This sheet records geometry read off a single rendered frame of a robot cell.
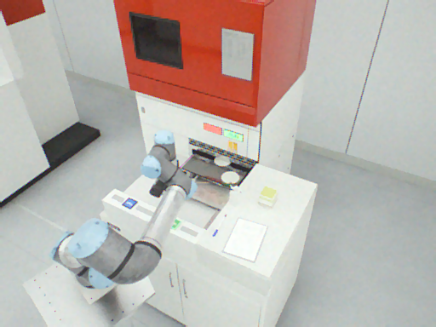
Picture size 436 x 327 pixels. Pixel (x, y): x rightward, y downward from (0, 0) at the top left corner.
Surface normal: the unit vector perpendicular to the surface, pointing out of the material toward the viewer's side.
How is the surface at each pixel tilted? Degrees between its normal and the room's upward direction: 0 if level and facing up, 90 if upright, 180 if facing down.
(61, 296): 0
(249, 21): 90
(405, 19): 90
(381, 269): 0
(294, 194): 0
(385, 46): 90
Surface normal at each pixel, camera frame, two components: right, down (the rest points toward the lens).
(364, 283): -0.01, -0.76
